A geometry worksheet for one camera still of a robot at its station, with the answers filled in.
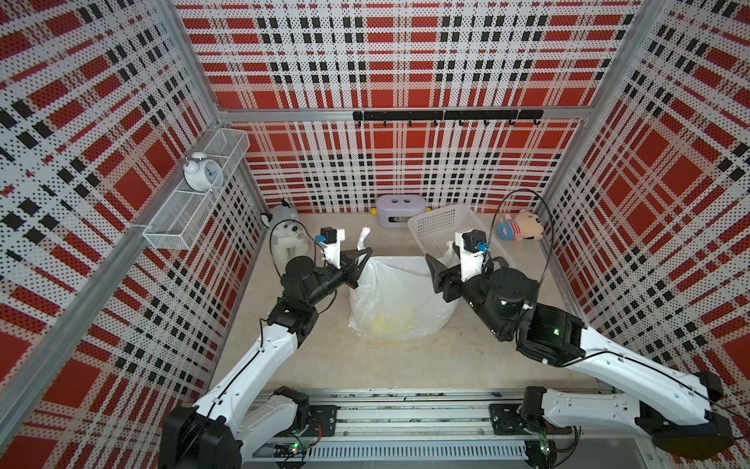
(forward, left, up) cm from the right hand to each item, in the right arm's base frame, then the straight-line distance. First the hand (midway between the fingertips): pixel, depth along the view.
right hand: (446, 252), depth 60 cm
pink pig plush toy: (+40, -40, -36) cm, 67 cm away
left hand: (+7, +16, -9) cm, 20 cm away
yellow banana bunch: (-3, +13, -32) cm, 35 cm away
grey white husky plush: (+27, +47, -26) cm, 60 cm away
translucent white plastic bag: (+1, +10, -22) cm, 24 cm away
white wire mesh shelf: (+26, +80, -17) cm, 85 cm away
